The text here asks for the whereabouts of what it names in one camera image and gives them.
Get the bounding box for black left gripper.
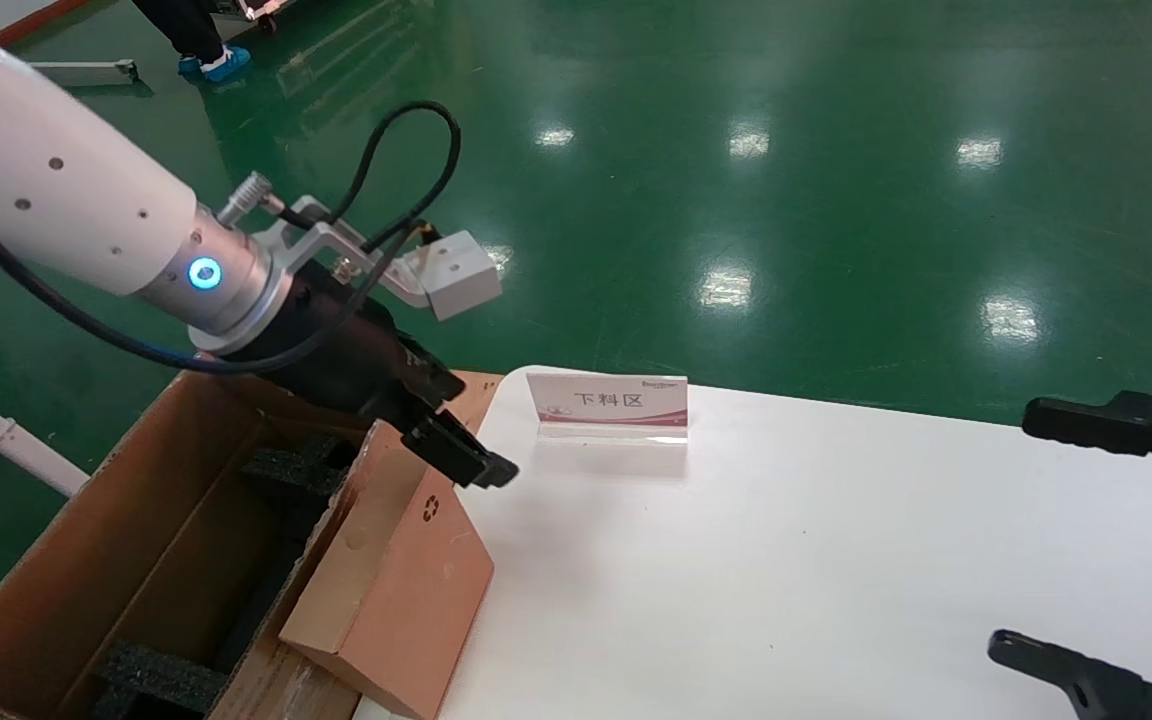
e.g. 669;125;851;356
226;262;520;491

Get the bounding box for person in black clothes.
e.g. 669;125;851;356
131;0;227;61

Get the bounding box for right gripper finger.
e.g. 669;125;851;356
988;630;1152;720
1023;390;1152;498

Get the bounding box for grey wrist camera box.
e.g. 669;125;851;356
401;230;504;323

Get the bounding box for large cardboard box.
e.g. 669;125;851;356
0;368;477;720

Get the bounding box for white metal lift stand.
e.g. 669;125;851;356
31;60;140;89

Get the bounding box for white acrylic sign placard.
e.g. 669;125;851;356
526;372;689;446

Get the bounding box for silver camera mount bracket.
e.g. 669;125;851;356
261;195;432;306

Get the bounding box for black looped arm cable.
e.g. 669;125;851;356
276;100;464;256

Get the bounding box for white stand leg pipe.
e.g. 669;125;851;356
0;375;89;498

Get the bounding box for black foam insert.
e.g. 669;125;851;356
241;435;362;501
91;640;232;720

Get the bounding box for small cardboard box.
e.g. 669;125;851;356
279;420;495;720

